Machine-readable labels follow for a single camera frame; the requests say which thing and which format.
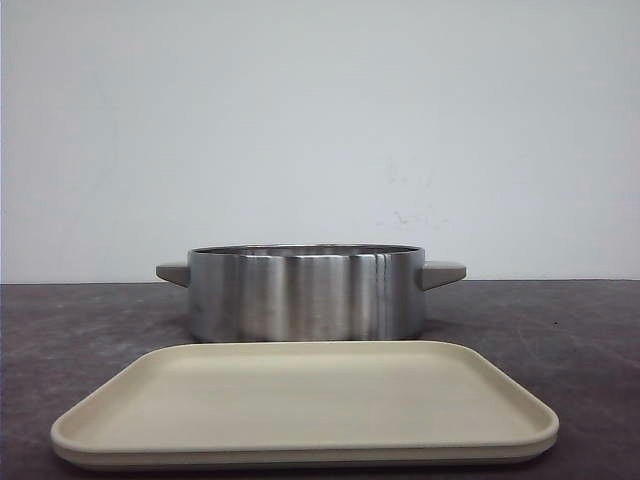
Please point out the stainless steel steamer pot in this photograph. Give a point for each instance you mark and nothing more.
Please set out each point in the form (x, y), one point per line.
(316, 292)

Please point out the beige rectangular tray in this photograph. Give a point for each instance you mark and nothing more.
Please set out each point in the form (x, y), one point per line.
(247, 405)

